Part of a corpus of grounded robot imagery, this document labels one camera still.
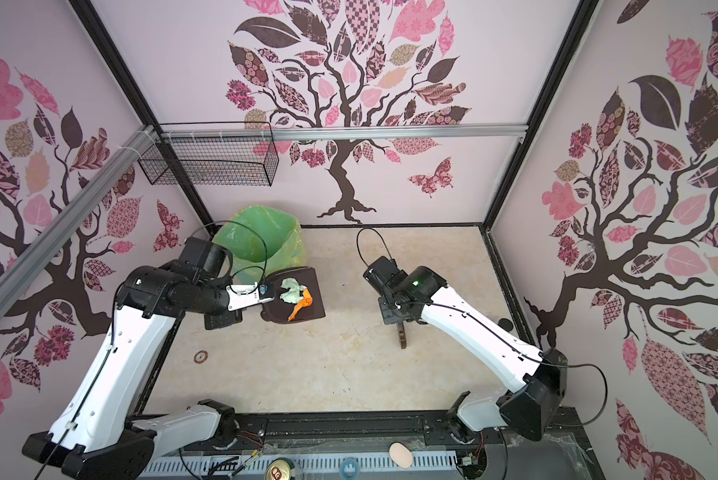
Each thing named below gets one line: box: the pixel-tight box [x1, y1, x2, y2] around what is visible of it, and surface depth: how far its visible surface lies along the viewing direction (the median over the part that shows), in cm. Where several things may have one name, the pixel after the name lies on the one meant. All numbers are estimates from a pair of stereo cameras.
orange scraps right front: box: [288, 288, 313, 322], surface depth 71 cm
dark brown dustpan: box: [260, 267, 326, 323], surface depth 72 cm
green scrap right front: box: [279, 277, 307, 304], surface depth 73 cm
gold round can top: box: [265, 457, 295, 480], surface depth 61 cm
